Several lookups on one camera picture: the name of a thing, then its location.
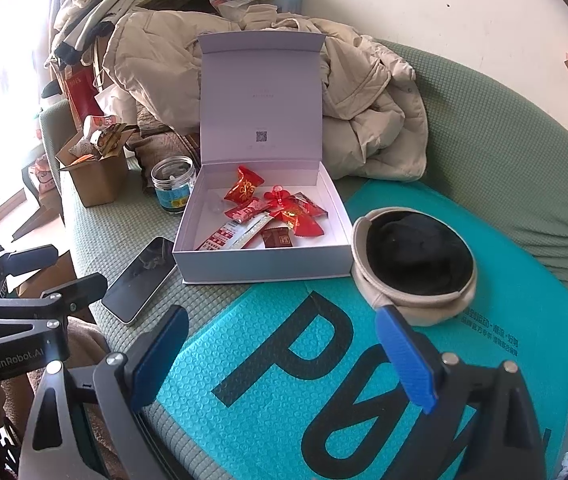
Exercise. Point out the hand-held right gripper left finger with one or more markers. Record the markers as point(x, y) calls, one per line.
point(159, 355)

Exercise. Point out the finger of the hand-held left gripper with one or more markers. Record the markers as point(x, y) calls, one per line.
point(79, 290)
point(29, 257)

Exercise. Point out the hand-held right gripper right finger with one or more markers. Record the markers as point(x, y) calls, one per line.
point(406, 360)

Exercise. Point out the red snack packet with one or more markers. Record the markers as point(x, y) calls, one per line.
point(244, 211)
point(224, 234)

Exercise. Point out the brown snack packet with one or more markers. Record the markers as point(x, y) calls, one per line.
point(278, 238)

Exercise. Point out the small red packet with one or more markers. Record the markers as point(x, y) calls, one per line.
point(311, 205)

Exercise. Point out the small red plastic ornament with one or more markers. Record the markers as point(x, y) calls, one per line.
point(280, 195)

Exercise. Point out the lavender gift box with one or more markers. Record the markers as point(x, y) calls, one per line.
point(264, 70)

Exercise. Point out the flat cardboard box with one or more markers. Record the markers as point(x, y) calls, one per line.
point(49, 280)

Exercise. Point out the beige cap with black lining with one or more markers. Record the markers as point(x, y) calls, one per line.
point(414, 312)

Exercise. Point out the brown fleece cloth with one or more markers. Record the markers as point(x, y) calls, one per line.
point(89, 340)

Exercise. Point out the black smartphone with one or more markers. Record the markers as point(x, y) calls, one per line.
point(139, 280)

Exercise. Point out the teal bubble mailer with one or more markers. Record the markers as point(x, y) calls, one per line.
point(244, 330)

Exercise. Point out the small cardboard box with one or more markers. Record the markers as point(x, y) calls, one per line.
point(99, 180)

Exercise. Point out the clear jar with blue label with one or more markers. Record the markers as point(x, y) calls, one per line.
point(174, 200)

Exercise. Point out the brown and gold snack bag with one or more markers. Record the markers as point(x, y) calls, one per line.
point(114, 139)

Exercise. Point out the red and white snack bag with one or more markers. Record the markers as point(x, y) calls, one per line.
point(99, 124)

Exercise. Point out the clear plastic piece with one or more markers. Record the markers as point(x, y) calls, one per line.
point(215, 207)

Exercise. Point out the red paper bag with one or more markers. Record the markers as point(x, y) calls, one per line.
point(81, 95)

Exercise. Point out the brown patterned blanket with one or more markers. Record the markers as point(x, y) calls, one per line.
point(164, 140)

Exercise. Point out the green sofa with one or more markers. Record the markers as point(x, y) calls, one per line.
point(489, 160)

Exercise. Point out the beige puffer jacket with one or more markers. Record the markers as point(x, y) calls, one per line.
point(364, 110)

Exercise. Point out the white plastic bag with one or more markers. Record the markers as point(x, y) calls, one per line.
point(239, 7)

